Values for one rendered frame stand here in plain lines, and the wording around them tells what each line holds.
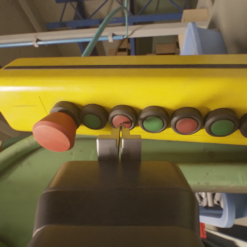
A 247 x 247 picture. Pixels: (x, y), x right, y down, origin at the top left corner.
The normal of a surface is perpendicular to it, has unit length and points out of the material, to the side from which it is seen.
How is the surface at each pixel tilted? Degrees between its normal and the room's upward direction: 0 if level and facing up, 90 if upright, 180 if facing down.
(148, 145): 90
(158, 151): 90
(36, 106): 85
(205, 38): 100
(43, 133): 84
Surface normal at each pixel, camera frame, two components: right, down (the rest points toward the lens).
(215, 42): 0.07, -0.43
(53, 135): -0.14, 0.64
